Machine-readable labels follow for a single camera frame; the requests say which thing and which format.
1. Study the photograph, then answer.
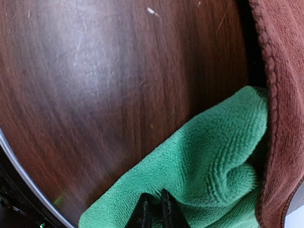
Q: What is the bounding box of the dark red towel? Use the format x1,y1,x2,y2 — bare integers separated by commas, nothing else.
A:
249,0,304,228

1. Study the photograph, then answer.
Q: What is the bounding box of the green microfiber towel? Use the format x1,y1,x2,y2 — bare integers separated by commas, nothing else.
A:
78,86,268,228

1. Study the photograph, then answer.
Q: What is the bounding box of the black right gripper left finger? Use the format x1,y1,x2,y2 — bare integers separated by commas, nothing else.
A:
126,193,153,228

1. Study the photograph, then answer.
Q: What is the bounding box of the aluminium front rail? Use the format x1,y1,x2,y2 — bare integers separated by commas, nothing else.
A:
0,132,77,228

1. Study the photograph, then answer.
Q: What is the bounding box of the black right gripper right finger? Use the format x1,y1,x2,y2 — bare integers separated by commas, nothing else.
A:
161,189,190,228

